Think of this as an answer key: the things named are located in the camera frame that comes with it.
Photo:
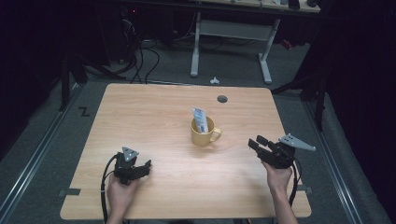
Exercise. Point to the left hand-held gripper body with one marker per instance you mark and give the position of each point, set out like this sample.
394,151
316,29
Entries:
126,168

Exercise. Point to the person's left hand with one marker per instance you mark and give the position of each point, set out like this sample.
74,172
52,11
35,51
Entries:
120,194

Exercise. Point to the grey tape strip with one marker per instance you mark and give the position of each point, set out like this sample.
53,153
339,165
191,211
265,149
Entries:
305,189
70,192

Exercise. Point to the black metal stand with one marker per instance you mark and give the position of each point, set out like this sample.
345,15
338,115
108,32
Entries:
65,81
320,105

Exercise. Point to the yellow mug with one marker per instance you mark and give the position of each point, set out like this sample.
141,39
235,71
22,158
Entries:
200,138

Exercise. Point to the white toothpaste tube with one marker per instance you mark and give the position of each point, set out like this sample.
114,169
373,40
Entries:
200,119

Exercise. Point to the person's right hand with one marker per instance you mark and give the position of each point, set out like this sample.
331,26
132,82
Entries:
278,179

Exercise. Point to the metal floor rail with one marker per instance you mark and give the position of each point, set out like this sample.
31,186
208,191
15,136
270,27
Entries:
334,168
34,158

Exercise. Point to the white-framed wooden desk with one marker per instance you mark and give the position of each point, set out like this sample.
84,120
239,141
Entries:
232,29

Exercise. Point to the white paper scrap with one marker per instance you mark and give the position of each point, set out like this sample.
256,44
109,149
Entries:
214,81

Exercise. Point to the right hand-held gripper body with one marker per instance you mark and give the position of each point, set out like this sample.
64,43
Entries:
280,154

